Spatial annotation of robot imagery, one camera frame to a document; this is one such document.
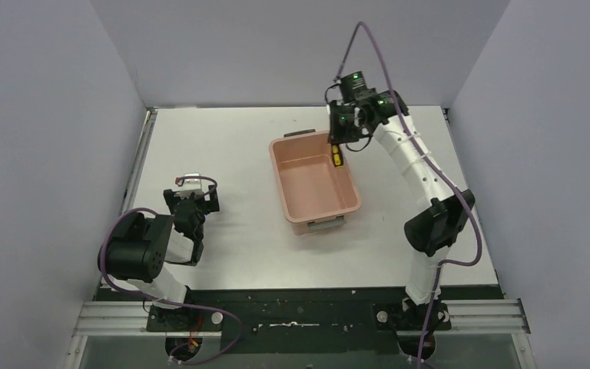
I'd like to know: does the black yellow screwdriver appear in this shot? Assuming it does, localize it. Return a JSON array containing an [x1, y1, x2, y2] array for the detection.
[[330, 145, 344, 168]]

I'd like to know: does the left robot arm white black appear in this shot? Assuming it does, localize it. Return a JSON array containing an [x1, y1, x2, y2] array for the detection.
[[97, 177, 220, 331]]

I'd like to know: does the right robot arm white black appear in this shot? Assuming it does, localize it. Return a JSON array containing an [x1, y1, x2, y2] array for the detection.
[[326, 90, 475, 306]]

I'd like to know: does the pink plastic bin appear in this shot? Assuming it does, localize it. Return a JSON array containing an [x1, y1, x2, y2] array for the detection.
[[268, 129, 362, 235]]

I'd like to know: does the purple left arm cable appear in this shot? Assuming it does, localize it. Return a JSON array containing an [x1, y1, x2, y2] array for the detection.
[[97, 176, 244, 367]]

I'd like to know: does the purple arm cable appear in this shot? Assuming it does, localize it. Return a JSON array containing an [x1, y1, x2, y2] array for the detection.
[[340, 21, 483, 369], [97, 176, 244, 367]]

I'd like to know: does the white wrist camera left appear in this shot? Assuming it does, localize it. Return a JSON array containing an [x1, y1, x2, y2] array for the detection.
[[174, 173, 205, 198]]

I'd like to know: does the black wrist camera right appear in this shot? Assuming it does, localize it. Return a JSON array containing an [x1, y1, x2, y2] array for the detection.
[[325, 71, 376, 104]]

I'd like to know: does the aluminium left side rail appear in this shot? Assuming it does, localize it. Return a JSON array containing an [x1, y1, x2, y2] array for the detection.
[[120, 108, 157, 214]]

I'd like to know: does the aluminium rail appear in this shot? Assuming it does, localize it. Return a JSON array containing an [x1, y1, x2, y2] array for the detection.
[[120, 108, 157, 214], [73, 300, 531, 337]]

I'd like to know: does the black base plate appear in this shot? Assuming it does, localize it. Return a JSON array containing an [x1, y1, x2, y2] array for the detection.
[[94, 284, 505, 355]]

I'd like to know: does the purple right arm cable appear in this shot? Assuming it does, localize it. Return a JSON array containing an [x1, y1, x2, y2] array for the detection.
[[340, 21, 483, 369]]

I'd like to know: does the aluminium front rail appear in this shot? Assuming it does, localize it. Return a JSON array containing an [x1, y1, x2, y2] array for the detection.
[[73, 300, 531, 337]]

